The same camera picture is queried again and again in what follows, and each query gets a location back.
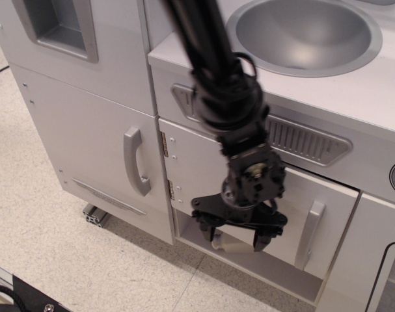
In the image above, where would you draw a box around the white toy fridge unit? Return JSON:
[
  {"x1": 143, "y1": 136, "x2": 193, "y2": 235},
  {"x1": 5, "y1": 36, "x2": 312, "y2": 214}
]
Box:
[{"x1": 0, "y1": 1, "x2": 174, "y2": 243}]

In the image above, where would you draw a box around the silver round sink bowl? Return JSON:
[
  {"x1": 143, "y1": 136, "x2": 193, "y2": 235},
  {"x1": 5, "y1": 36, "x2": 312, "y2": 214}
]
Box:
[{"x1": 226, "y1": 1, "x2": 383, "y2": 78}]

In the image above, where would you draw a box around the white toy kitchen cabinet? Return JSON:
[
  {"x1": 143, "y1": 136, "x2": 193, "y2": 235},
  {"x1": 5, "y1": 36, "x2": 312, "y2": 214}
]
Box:
[{"x1": 148, "y1": 1, "x2": 395, "y2": 311}]

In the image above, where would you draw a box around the white toy bottle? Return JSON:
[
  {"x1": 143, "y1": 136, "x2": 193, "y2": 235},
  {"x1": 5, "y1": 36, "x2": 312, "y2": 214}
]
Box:
[{"x1": 211, "y1": 233, "x2": 254, "y2": 254}]

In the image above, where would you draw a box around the silver fridge door handle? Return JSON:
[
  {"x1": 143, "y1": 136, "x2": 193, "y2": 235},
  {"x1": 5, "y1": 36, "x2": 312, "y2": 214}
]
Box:
[{"x1": 123, "y1": 127, "x2": 151, "y2": 197}]

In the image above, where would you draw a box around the lower metal door hinge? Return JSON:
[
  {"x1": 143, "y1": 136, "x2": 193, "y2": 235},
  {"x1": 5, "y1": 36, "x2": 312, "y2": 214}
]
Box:
[{"x1": 168, "y1": 180, "x2": 175, "y2": 201}]

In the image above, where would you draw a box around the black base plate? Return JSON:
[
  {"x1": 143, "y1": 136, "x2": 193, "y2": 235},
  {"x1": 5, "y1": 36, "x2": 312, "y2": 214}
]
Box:
[{"x1": 12, "y1": 275, "x2": 70, "y2": 312}]

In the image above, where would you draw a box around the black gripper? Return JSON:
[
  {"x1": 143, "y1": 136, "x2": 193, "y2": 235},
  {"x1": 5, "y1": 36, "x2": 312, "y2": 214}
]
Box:
[{"x1": 191, "y1": 194, "x2": 288, "y2": 252}]

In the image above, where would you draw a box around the aluminium extrusion rail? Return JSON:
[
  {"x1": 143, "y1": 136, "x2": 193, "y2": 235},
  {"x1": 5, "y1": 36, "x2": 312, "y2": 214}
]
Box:
[{"x1": 83, "y1": 204, "x2": 111, "y2": 228}]

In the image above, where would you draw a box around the silver cabinet door handle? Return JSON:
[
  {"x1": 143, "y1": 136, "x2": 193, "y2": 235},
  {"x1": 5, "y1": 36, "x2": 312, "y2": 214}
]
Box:
[{"x1": 294, "y1": 200, "x2": 326, "y2": 270}]

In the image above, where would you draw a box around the silver fridge nameplate emblem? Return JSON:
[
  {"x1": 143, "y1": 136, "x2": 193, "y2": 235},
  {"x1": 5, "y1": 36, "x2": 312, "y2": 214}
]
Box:
[{"x1": 72, "y1": 178, "x2": 147, "y2": 215}]

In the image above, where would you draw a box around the metal door hinge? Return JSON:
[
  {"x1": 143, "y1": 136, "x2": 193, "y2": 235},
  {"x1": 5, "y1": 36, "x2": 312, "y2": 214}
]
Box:
[
  {"x1": 160, "y1": 131, "x2": 169, "y2": 157},
  {"x1": 168, "y1": 180, "x2": 175, "y2": 201}
]

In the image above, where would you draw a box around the grey ribbed vent panel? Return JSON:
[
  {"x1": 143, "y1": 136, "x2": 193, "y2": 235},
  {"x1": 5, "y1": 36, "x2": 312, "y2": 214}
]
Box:
[{"x1": 170, "y1": 83, "x2": 353, "y2": 166}]

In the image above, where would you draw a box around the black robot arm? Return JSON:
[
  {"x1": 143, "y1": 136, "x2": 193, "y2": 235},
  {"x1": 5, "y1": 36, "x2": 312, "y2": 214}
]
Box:
[{"x1": 163, "y1": 1, "x2": 288, "y2": 252}]

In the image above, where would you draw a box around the upper metal door hinge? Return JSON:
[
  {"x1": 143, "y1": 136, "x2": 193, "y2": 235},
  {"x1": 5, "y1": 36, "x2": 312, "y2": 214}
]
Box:
[{"x1": 160, "y1": 131, "x2": 169, "y2": 157}]

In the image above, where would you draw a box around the white cabinet door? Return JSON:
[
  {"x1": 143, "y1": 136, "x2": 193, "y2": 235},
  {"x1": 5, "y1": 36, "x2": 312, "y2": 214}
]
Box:
[{"x1": 157, "y1": 117, "x2": 360, "y2": 278}]

